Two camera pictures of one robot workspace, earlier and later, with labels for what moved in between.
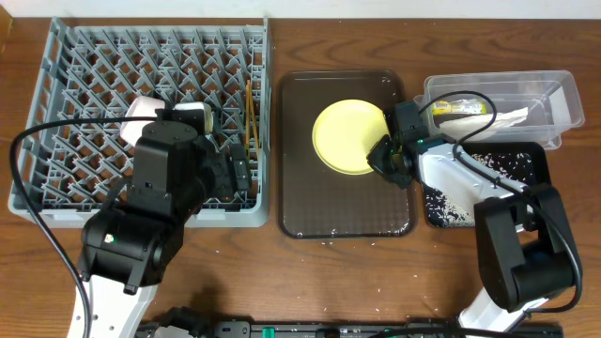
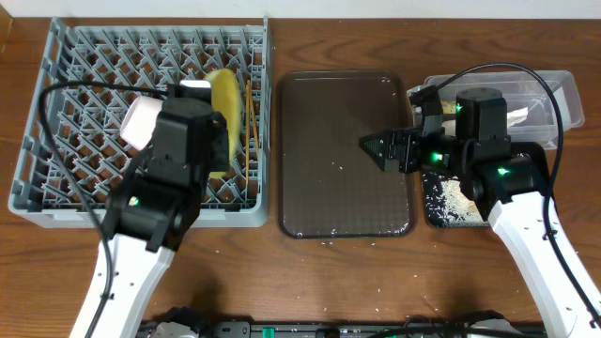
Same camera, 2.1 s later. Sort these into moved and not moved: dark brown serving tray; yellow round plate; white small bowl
Moved: yellow round plate
Not moved: dark brown serving tray; white small bowl
